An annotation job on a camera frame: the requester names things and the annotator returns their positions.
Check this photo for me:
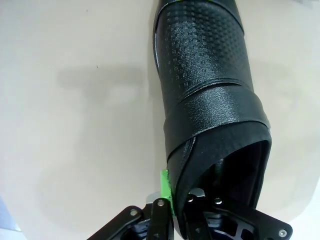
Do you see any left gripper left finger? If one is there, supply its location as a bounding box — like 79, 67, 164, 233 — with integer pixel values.
87, 169, 176, 240

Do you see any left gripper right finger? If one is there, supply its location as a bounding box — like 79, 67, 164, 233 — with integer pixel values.
183, 188, 293, 240

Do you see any black leather buckle shoe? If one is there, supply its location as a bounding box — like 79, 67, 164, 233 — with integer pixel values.
152, 0, 273, 237

